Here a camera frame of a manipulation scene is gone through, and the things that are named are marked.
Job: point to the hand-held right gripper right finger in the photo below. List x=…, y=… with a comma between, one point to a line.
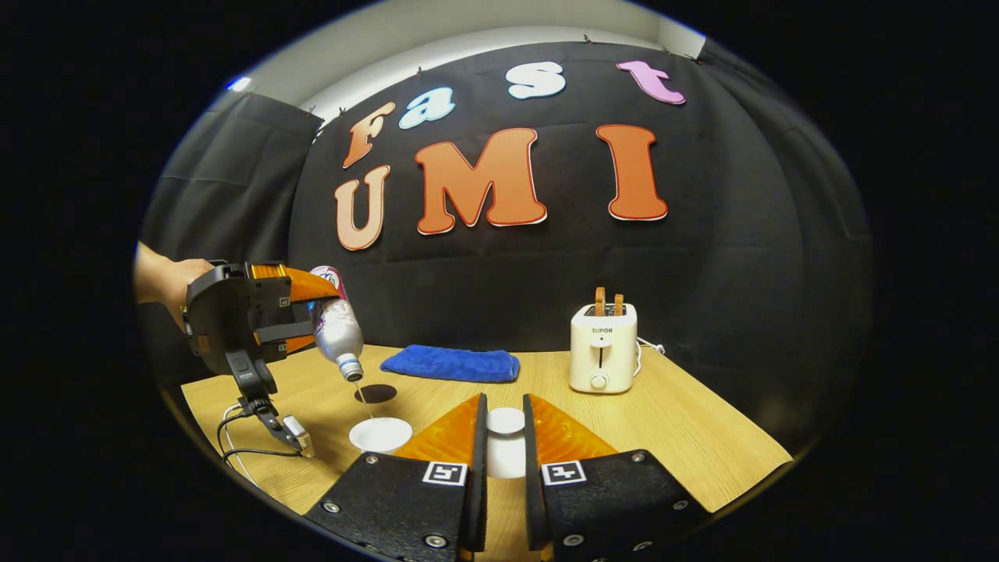
x=535, y=507

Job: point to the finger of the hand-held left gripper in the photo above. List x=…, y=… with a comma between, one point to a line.
x=304, y=285
x=281, y=334

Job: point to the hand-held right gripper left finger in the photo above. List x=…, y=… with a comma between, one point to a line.
x=478, y=499

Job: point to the silver water bottle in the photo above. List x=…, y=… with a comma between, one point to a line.
x=337, y=332

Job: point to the white teacup lid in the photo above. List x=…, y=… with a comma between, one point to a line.
x=506, y=445

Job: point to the white teacup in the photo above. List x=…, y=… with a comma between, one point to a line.
x=380, y=435

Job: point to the blue towel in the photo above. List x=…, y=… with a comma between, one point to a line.
x=453, y=364

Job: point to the white toaster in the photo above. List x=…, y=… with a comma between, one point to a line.
x=602, y=351

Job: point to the ceiling light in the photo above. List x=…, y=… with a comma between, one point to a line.
x=239, y=83

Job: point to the toast slice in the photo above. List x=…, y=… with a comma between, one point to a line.
x=600, y=300
x=619, y=304

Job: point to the black backdrop cloth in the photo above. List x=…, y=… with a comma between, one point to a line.
x=624, y=265

